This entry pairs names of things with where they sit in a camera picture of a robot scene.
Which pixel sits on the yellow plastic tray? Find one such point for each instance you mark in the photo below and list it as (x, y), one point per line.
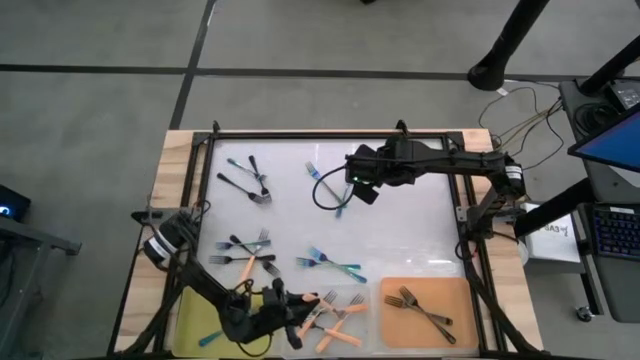
(185, 340)

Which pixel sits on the backlit black keyboard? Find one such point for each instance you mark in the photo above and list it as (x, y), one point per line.
(617, 232)

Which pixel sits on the black caster wheel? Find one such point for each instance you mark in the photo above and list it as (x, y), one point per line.
(584, 313)

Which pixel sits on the black aluminium table frame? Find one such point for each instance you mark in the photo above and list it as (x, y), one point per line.
(325, 135)

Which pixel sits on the black tripod leg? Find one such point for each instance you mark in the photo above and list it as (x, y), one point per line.
(505, 45)
(555, 207)
(615, 65)

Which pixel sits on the dark grey metal stand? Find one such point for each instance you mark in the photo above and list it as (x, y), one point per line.
(50, 242)

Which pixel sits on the black power adapter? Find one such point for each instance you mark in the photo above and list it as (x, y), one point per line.
(625, 95)

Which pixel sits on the black device with blue light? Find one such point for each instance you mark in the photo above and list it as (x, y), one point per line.
(15, 200)

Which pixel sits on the orange plastic tray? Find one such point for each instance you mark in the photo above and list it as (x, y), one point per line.
(400, 330)

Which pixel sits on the clear plastic tray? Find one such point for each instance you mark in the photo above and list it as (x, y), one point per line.
(365, 330)

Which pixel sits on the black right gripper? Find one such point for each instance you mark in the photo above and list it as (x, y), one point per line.
(395, 165)

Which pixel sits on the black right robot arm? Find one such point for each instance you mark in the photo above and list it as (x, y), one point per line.
(465, 161)

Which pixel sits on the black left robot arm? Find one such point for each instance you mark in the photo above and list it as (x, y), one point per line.
(200, 285)

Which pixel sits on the grey metal bracket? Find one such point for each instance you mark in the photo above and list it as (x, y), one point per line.
(461, 214)

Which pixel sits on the white labelled box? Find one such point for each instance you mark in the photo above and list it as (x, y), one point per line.
(555, 245)

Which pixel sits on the grey equipment cart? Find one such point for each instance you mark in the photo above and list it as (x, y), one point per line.
(620, 290)

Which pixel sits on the blue computer screen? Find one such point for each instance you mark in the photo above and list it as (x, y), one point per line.
(615, 142)

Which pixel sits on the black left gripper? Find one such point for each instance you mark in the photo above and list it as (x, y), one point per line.
(255, 320)

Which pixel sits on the white table mat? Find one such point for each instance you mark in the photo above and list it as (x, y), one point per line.
(400, 225)

